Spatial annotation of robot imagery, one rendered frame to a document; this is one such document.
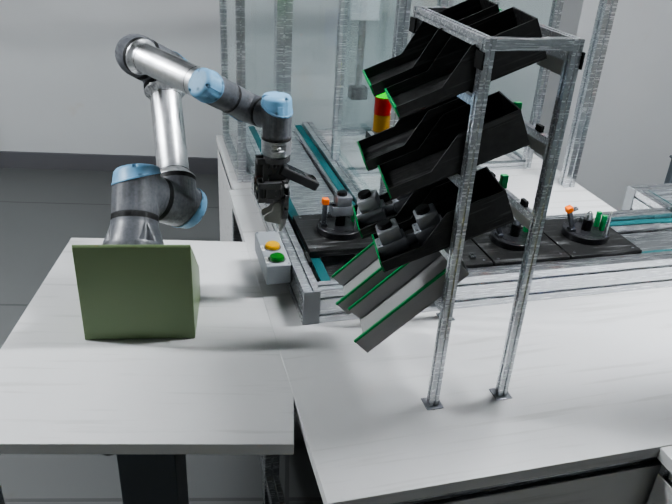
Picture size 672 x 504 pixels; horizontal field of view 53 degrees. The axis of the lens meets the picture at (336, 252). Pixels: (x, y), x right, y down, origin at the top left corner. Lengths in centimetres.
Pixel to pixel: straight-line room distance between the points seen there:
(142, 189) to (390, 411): 79
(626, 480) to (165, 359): 107
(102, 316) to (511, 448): 99
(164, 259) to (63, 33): 348
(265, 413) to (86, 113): 381
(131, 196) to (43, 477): 129
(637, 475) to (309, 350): 79
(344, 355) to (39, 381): 70
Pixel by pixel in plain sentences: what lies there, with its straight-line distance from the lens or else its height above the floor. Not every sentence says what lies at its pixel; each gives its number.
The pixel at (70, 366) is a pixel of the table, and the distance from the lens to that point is 171.
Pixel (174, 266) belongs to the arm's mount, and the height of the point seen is 107.
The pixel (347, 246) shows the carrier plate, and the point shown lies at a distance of 194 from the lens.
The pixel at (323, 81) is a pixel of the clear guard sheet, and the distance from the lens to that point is 312.
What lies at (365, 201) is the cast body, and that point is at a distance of 152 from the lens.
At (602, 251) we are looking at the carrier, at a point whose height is 97.
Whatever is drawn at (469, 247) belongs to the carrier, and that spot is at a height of 97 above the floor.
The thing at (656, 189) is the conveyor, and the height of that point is 96.
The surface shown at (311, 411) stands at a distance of 152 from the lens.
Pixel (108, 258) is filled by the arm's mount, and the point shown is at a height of 109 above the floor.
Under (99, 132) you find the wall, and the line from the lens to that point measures 510.
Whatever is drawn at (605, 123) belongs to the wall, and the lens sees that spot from 485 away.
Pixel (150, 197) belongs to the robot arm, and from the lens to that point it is 174.
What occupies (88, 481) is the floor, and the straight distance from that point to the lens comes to 265.
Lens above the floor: 187
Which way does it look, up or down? 28 degrees down
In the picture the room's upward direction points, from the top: 4 degrees clockwise
